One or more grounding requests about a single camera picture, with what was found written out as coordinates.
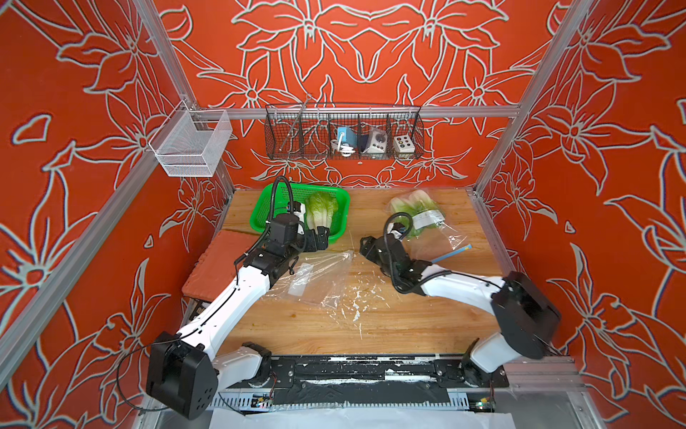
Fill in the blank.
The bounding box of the clear zip-top bag blue seal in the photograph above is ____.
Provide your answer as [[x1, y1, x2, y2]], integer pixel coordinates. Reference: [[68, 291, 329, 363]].
[[262, 250, 354, 309]]

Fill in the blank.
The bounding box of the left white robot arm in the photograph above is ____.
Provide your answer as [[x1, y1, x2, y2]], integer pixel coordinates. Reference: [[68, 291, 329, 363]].
[[146, 212, 320, 420]]

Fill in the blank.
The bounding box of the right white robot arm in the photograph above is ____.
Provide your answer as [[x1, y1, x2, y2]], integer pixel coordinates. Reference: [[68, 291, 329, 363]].
[[359, 234, 561, 386]]

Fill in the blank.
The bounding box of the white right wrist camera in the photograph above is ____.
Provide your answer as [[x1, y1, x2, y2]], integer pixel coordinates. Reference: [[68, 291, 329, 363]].
[[387, 223, 407, 241]]

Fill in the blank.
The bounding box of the green chinese cabbage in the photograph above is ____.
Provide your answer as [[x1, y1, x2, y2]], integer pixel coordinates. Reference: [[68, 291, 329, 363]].
[[305, 192, 339, 232]]

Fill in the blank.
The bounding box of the white mesh wall basket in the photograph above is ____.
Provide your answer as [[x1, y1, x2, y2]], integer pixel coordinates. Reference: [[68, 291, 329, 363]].
[[150, 111, 233, 178]]

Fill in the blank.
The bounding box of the white round-dial device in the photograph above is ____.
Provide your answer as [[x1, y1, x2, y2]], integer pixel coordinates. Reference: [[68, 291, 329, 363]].
[[364, 128, 389, 156]]

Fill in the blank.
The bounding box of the green perforated plastic basket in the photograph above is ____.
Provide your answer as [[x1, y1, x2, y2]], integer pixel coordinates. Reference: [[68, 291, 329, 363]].
[[249, 181, 352, 243]]

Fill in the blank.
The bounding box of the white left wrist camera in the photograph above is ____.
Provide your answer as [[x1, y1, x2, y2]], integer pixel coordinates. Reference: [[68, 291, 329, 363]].
[[288, 201, 307, 235]]

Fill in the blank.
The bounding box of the white button box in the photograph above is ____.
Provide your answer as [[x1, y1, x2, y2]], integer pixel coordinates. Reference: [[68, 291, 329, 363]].
[[393, 134, 416, 159]]

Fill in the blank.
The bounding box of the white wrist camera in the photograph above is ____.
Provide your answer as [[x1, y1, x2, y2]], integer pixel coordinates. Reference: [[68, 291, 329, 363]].
[[288, 201, 307, 235], [387, 223, 407, 241]]

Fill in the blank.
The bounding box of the orange plastic tool case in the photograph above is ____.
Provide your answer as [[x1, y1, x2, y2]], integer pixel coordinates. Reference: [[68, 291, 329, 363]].
[[182, 230, 258, 302]]

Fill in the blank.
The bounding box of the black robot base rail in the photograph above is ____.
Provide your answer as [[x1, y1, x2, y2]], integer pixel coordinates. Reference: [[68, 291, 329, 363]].
[[264, 354, 510, 412]]

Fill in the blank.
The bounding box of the blue box with white cable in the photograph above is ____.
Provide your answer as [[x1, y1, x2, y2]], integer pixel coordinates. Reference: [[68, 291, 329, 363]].
[[330, 126, 357, 157]]

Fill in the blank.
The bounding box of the black wire wall basket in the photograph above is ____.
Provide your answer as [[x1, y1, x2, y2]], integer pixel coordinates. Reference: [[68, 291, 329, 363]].
[[264, 102, 425, 161]]

